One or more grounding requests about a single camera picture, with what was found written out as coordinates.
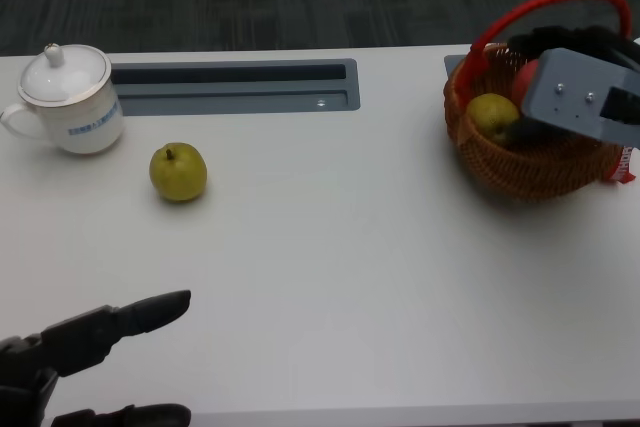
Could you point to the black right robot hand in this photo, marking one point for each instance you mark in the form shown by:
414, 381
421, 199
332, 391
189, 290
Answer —
575, 39

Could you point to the grey right wrist camera housing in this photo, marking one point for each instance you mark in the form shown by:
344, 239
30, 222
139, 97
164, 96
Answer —
570, 92

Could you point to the white ceramic mug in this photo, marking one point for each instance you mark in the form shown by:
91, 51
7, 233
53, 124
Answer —
87, 124

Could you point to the red apple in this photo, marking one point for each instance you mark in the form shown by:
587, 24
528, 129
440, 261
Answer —
524, 84

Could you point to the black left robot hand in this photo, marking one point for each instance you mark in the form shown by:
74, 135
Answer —
75, 342

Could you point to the white mug lid with knob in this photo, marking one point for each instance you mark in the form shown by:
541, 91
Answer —
62, 78

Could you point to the yellow-green pear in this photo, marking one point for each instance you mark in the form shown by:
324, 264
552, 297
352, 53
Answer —
490, 114

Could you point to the green pear with stem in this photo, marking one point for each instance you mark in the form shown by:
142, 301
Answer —
177, 174

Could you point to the red printed ribbon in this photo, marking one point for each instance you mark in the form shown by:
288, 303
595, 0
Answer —
623, 167

